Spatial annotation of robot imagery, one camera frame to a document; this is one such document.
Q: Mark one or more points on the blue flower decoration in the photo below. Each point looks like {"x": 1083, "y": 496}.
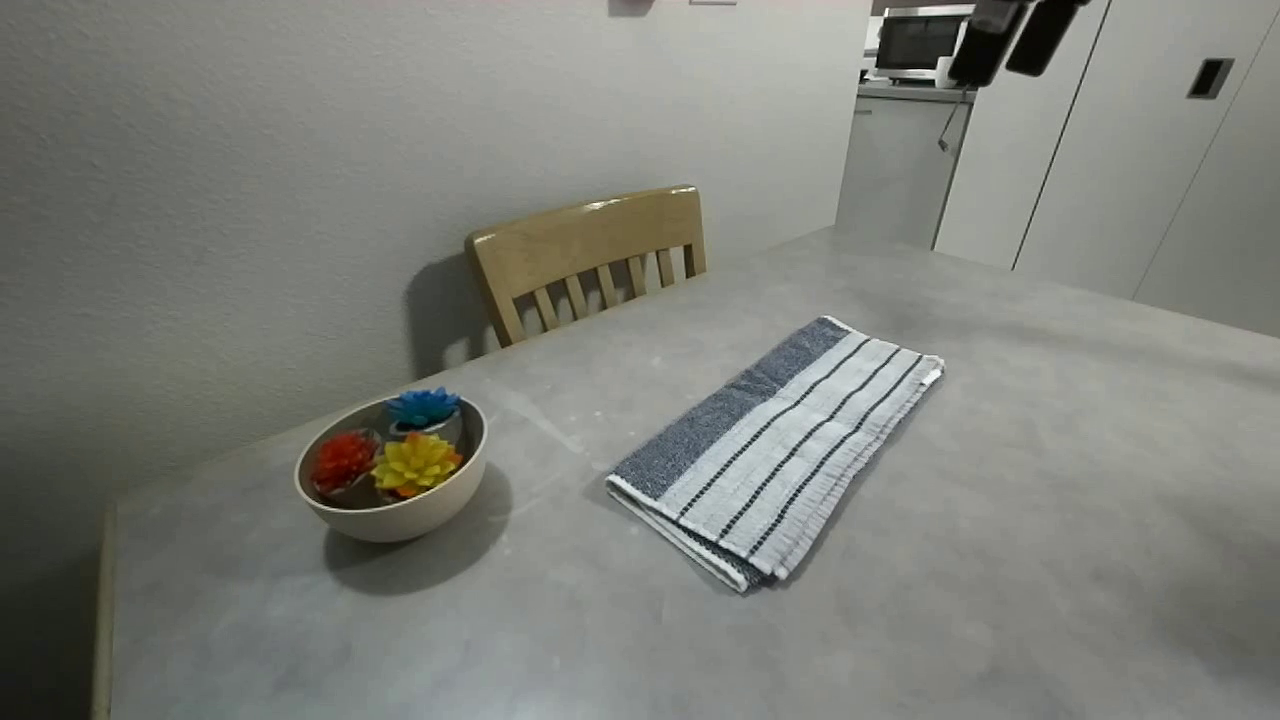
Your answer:
{"x": 420, "y": 411}

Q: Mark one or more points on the beige wooden chair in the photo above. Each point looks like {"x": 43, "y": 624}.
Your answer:
{"x": 584, "y": 259}

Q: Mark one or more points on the black wall switch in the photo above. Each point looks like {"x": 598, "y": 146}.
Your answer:
{"x": 1210, "y": 79}

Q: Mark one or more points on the red flower decoration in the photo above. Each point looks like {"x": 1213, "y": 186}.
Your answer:
{"x": 341, "y": 461}

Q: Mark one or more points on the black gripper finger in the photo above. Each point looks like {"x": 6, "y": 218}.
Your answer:
{"x": 987, "y": 42}
{"x": 1042, "y": 32}

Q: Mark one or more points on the beige bowl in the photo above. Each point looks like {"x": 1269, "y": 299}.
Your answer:
{"x": 382, "y": 519}

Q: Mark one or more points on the microwave oven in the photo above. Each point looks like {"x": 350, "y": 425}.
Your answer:
{"x": 921, "y": 42}

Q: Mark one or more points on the blue white striped towel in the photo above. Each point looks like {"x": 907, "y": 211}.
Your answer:
{"x": 751, "y": 478}

